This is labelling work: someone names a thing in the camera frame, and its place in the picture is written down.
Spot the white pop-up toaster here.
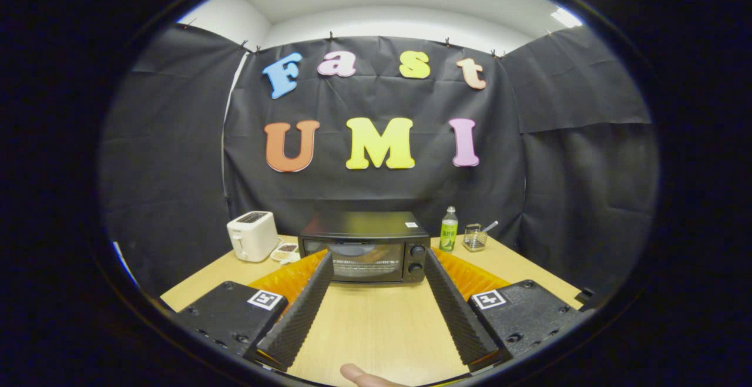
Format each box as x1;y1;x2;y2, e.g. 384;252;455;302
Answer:
227;211;280;263

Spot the small ceiling light panel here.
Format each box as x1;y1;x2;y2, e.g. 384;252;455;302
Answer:
550;8;582;28

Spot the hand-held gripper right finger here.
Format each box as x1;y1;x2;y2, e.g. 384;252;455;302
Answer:
424;248;588;372

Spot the black toaster oven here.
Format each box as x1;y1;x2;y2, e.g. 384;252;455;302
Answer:
298;211;431;285

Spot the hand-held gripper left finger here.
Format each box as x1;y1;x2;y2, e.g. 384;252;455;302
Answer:
176;250;335;372

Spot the green label bottle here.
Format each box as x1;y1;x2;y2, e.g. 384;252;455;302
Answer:
439;206;459;253

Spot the small white snack tray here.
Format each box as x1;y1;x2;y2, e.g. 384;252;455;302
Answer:
270;242;301;263

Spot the small wire basket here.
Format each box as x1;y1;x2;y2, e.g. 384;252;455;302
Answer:
462;224;488;253

